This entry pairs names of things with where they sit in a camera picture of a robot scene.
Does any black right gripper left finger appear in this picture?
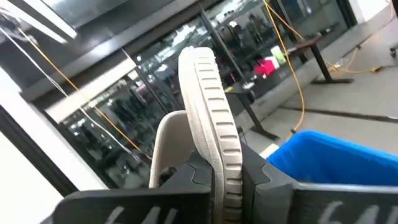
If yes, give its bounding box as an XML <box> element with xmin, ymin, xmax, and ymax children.
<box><xmin>51</xmin><ymin>152</ymin><xmax>215</xmax><ymax>224</ymax></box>

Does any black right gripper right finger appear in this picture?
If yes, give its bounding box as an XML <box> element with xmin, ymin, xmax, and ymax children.
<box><xmin>241</xmin><ymin>141</ymin><xmax>398</xmax><ymax>224</ymax></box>

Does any blue plastic bin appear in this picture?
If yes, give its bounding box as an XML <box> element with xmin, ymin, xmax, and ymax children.
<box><xmin>266</xmin><ymin>129</ymin><xmax>398</xmax><ymax>187</ymax></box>

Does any grey slide sandal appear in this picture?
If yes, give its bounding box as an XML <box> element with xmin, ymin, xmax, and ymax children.
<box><xmin>149</xmin><ymin>46</ymin><xmax>243</xmax><ymax>224</ymax></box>

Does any black room table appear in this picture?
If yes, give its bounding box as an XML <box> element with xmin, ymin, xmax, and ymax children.
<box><xmin>292</xmin><ymin>30</ymin><xmax>355</xmax><ymax>85</ymax></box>
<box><xmin>225</xmin><ymin>83</ymin><xmax>280</xmax><ymax>141</ymax></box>

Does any pink box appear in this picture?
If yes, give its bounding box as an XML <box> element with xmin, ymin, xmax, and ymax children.
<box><xmin>254</xmin><ymin>58</ymin><xmax>277</xmax><ymax>77</ymax></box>

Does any green and white container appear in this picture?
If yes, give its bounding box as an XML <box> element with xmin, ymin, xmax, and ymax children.
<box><xmin>270</xmin><ymin>45</ymin><xmax>287</xmax><ymax>65</ymax></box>

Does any yellow cable with black plug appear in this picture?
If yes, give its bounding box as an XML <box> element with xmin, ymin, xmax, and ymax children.
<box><xmin>262</xmin><ymin>0</ymin><xmax>307</xmax><ymax>134</ymax></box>

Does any hanging yellow cable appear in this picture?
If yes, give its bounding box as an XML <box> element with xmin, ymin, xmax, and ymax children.
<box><xmin>17</xmin><ymin>27</ymin><xmax>142</xmax><ymax>152</ymax></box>

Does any yellow cable on floor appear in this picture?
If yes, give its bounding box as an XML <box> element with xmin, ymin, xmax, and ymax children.
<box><xmin>323</xmin><ymin>46</ymin><xmax>385</xmax><ymax>75</ymax></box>

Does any hanging white cable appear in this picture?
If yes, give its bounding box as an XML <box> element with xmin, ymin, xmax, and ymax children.
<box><xmin>0</xmin><ymin>27</ymin><xmax>142</xmax><ymax>158</ymax></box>

